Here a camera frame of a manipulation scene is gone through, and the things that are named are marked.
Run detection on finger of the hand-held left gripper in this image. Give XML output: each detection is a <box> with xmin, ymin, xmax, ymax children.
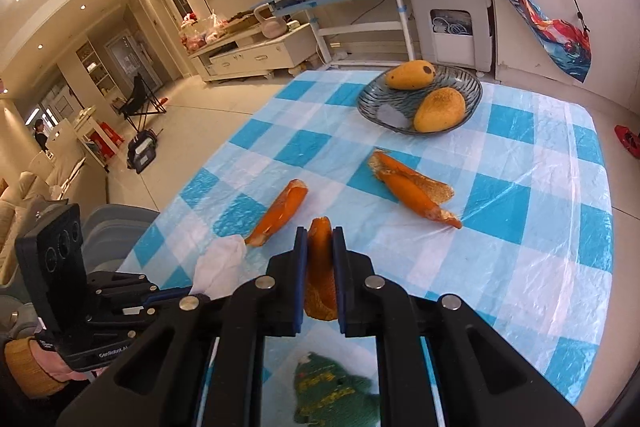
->
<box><xmin>89</xmin><ymin>272</ymin><xmax>161</xmax><ymax>300</ymax></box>
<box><xmin>95</xmin><ymin>289</ymin><xmax>193</xmax><ymax>338</ymax></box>

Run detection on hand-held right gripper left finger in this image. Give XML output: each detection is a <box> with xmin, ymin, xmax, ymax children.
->
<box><xmin>57</xmin><ymin>227</ymin><xmax>307</xmax><ymax>427</ymax></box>

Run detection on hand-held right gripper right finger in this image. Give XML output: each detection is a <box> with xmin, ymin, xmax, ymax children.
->
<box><xmin>334</xmin><ymin>228</ymin><xmax>583</xmax><ymax>427</ymax></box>

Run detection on orange fruit peel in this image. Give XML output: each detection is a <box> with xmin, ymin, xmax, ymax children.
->
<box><xmin>304</xmin><ymin>216</ymin><xmax>340</xmax><ymax>322</ymax></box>
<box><xmin>368</xmin><ymin>150</ymin><xmax>463</xmax><ymax>229</ymax></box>
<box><xmin>244</xmin><ymin>179</ymin><xmax>308</xmax><ymax>248</ymax></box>

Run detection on person's left forearm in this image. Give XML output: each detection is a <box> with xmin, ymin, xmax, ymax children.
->
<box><xmin>0</xmin><ymin>338</ymin><xmax>66</xmax><ymax>427</ymax></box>

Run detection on person's left hand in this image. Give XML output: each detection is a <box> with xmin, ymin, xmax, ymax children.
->
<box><xmin>42</xmin><ymin>347</ymin><xmax>101</xmax><ymax>383</ymax></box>

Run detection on beige sofa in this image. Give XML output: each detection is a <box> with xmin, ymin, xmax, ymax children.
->
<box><xmin>0</xmin><ymin>154</ymin><xmax>88</xmax><ymax>258</ymax></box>

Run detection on green knitted tree toy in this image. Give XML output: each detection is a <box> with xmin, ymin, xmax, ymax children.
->
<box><xmin>292</xmin><ymin>349</ymin><xmax>381</xmax><ymax>425</ymax></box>

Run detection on black floor bag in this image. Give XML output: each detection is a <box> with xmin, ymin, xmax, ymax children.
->
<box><xmin>127</xmin><ymin>129</ymin><xmax>161</xmax><ymax>172</ymax></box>

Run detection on red stool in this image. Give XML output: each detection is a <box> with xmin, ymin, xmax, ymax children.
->
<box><xmin>97</xmin><ymin>122</ymin><xmax>126</xmax><ymax>158</ymax></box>

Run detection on black folding chair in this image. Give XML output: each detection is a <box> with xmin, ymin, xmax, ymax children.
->
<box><xmin>112</xmin><ymin>74</ymin><xmax>168</xmax><ymax>132</ymax></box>

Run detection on grey glass fruit plate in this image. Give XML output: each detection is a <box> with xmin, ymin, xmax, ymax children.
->
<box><xmin>357</xmin><ymin>63</ymin><xmax>483</xmax><ymax>136</ymax></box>

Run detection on white display shelf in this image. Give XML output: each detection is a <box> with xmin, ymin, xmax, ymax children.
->
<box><xmin>75</xmin><ymin>39</ymin><xmax>126</xmax><ymax>108</ymax></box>

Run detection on blue white checkered tablecloth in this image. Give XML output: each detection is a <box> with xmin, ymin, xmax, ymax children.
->
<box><xmin>115</xmin><ymin>68</ymin><xmax>615</xmax><ymax>427</ymax></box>

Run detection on yellow mango with dark spot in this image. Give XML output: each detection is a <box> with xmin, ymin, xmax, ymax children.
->
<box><xmin>385</xmin><ymin>61</ymin><xmax>437</xmax><ymax>90</ymax></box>

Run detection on white tv cabinet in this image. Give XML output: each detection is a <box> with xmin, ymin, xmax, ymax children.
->
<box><xmin>189</xmin><ymin>24</ymin><xmax>318</xmax><ymax>84</ymax></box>

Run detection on pale pink kettlebell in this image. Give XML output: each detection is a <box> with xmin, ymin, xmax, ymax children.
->
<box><xmin>254</xmin><ymin>4</ymin><xmax>288</xmax><ymax>38</ymax></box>

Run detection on pink plastic bags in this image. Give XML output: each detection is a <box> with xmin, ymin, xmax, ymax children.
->
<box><xmin>180</xmin><ymin>12</ymin><xmax>223</xmax><ymax>52</ymax></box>

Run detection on red shoe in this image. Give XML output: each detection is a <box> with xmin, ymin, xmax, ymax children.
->
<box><xmin>614</xmin><ymin>124</ymin><xmax>640</xmax><ymax>152</ymax></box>

